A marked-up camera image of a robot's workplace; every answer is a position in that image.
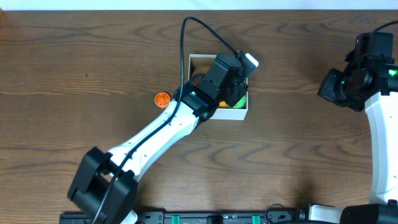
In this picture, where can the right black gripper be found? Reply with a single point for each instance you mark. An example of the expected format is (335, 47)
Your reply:
(328, 91)

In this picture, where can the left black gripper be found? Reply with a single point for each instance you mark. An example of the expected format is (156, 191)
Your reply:
(236, 94)

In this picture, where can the green patterned ball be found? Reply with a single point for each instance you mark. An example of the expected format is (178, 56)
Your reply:
(240, 104)

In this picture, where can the brown plush toy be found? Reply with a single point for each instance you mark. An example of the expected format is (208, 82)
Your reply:
(198, 77)

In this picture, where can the white cardboard box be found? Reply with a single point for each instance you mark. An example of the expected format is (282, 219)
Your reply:
(197, 60)

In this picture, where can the orange patterned ball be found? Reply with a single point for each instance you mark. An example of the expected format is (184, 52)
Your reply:
(162, 99)

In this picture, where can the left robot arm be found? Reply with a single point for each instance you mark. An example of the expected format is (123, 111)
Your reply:
(105, 185)

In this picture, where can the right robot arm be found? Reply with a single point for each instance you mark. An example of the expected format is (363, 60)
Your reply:
(382, 206)

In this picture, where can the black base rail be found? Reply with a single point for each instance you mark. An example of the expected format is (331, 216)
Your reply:
(272, 216)

